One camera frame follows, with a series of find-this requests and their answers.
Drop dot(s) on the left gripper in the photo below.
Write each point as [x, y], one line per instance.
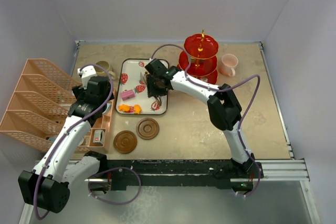
[80, 91]

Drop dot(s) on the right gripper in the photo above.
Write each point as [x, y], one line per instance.
[151, 91]

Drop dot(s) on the pink cake slice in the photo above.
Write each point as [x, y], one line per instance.
[127, 94]

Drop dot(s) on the chocolate cake slice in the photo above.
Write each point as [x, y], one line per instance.
[198, 62]

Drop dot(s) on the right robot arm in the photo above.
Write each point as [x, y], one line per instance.
[223, 106]

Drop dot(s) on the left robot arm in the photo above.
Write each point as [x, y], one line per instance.
[47, 186]

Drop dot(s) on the beige ceramic mug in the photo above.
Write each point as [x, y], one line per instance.
[107, 67]

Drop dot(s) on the white strawberry tray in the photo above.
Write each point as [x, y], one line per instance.
[130, 80]

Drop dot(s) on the orange fish cake right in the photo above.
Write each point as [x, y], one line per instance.
[136, 109]

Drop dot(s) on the orange fish cake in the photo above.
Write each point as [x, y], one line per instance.
[136, 109]
[124, 108]

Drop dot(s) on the orange fish cake left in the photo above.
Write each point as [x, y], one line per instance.
[124, 108]

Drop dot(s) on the small grey box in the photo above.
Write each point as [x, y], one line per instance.
[98, 136]

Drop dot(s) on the brown wooden coaster right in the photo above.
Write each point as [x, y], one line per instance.
[147, 128]

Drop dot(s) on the brown wooden coaster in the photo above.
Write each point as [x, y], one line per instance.
[147, 128]
[125, 142]

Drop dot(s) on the pink desk organizer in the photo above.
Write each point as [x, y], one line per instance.
[39, 105]

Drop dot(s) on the red three-tier cake stand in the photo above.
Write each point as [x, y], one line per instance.
[202, 47]

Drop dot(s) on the brown wooden coaster left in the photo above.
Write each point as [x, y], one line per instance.
[125, 142]

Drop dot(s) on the pink mug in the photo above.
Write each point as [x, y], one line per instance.
[228, 65]

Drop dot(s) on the black base frame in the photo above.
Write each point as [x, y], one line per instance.
[218, 173]

